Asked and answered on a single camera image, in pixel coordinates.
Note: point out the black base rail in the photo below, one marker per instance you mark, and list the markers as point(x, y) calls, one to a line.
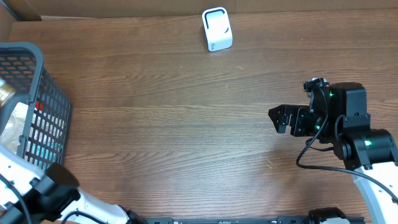
point(278, 220)

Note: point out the beige clear food pouch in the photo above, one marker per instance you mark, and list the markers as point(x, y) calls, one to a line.
point(14, 128)

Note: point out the white tube gold cap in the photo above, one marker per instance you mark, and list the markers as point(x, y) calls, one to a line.
point(6, 92)

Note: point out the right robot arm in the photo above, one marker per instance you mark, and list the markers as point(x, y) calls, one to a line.
point(337, 115)

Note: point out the grey plastic mesh basket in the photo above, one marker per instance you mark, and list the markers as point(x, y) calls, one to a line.
point(43, 140)

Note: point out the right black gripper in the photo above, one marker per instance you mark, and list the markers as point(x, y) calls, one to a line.
point(302, 120)

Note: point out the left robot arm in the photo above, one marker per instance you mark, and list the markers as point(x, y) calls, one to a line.
point(32, 195)

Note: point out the white barcode scanner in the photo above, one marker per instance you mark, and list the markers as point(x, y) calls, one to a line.
point(217, 29)

